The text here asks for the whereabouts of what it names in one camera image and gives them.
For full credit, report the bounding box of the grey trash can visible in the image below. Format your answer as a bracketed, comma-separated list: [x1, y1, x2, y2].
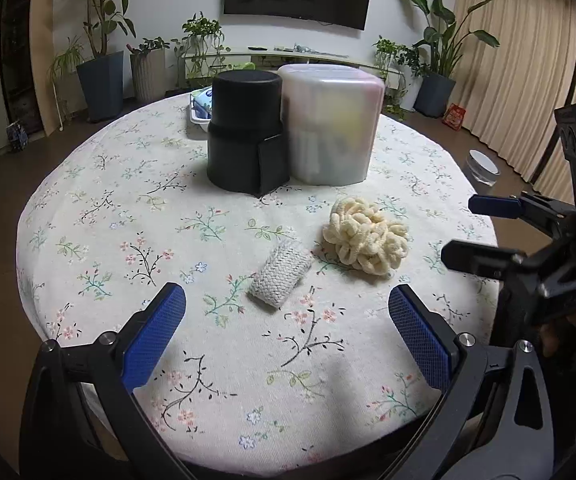
[466, 150, 502, 186]

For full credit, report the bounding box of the blue wet wipes pack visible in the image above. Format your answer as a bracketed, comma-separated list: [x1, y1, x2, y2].
[188, 91, 215, 133]

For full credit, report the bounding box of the round floral tablecloth table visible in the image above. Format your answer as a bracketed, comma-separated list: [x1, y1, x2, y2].
[15, 91, 499, 478]

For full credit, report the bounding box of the dark blue square planter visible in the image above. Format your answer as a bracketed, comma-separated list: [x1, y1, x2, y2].
[76, 51, 125, 122]

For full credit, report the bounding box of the cream chunky yarn bundle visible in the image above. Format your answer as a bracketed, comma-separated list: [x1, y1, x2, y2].
[322, 196, 411, 277]

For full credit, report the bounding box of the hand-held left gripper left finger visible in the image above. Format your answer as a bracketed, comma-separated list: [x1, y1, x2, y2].
[18, 282, 189, 480]

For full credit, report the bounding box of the beige pleated curtain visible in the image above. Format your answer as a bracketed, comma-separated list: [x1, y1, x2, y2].
[450, 0, 576, 206]

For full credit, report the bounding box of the translucent plastic container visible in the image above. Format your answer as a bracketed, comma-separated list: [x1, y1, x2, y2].
[277, 62, 386, 186]

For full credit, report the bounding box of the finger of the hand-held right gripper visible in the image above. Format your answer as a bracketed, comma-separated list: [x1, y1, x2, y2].
[468, 191, 576, 241]
[440, 239, 576, 286]

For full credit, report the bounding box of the white ribbed planter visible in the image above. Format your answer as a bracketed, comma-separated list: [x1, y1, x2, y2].
[130, 50, 167, 104]

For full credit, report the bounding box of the spider plant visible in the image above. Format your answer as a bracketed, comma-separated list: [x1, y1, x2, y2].
[47, 35, 86, 86]

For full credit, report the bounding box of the black round container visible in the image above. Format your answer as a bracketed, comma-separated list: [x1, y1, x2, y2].
[206, 70, 291, 197]

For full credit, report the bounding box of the small blue toy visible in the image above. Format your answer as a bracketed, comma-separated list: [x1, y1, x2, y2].
[7, 121, 30, 152]

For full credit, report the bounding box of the tall broad-leaf plant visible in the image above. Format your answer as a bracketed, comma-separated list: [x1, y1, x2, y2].
[395, 0, 501, 78]

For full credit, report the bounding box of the grey knitted cloth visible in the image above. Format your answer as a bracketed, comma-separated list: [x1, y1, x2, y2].
[248, 239, 313, 311]

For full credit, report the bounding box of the dark shelf unit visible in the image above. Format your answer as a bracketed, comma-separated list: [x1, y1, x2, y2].
[0, 0, 44, 136]

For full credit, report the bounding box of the yellow sponge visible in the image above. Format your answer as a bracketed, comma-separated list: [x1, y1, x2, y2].
[318, 95, 369, 151]

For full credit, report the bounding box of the white television cabinet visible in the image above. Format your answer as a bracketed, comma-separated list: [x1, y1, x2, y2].
[183, 45, 403, 91]

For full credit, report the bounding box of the red bag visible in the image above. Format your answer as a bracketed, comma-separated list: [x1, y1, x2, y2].
[442, 103, 467, 130]

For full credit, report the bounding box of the bushy green plant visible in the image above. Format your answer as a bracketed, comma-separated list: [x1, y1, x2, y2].
[372, 36, 426, 111]

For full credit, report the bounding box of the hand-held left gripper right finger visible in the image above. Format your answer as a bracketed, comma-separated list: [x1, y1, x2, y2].
[388, 284, 553, 480]

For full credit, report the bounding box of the small green plant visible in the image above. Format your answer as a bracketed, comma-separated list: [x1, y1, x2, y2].
[128, 36, 171, 56]

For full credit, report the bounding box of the dark round planter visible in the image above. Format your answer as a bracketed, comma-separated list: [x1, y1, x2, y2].
[414, 72, 456, 118]

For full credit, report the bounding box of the trailing pothos plant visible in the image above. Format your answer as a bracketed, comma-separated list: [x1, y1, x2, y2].
[170, 12, 231, 86]

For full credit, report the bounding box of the white plant pot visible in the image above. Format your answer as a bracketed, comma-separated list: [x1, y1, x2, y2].
[399, 76, 423, 112]

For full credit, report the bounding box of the blue tissue packet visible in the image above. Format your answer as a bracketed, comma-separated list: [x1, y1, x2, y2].
[190, 87, 215, 113]

